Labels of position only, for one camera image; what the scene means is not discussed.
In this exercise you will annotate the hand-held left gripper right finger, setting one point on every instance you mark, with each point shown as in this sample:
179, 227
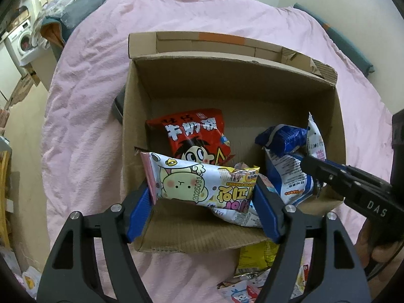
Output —
268, 211

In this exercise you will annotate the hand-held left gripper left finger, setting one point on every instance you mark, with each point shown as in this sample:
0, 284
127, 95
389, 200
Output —
139, 217

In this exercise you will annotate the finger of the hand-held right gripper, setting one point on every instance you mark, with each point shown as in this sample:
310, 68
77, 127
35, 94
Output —
318, 170
363, 178

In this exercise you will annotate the blue and white snack packet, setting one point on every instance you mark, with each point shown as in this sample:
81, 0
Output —
287, 176

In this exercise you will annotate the yellow snack packet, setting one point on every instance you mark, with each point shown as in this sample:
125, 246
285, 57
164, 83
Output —
252, 255

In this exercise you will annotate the dark blue snack packet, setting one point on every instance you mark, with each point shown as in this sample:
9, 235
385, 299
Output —
281, 139

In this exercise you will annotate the white cartoon rabbit snack packet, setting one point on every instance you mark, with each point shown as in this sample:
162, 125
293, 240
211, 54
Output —
189, 183

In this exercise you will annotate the grey white red-end snack packet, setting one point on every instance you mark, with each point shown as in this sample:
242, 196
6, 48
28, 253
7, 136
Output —
302, 274

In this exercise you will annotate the white red light-blue snack packet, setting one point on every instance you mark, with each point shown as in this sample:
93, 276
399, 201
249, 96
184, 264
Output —
243, 293

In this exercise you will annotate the red cartoon face snack packet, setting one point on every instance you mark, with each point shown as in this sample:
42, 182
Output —
189, 132

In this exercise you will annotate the cardboard box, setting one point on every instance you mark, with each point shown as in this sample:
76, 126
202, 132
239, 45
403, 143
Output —
227, 82

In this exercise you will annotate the person's right hand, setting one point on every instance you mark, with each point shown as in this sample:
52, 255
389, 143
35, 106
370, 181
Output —
367, 249

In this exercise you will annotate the pink blanket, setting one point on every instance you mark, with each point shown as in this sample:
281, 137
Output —
94, 101

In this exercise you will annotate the white plastic bag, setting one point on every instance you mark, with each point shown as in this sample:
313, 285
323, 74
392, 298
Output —
30, 282

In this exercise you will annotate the teal bolster cushion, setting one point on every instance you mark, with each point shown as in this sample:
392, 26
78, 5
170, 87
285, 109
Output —
341, 44

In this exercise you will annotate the flat cardboard on floor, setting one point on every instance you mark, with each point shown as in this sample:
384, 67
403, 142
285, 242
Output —
23, 88

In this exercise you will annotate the white base cabinet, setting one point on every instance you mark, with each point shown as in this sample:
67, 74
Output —
8, 69

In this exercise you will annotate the white washing machine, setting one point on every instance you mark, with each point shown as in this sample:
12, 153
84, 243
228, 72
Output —
20, 42

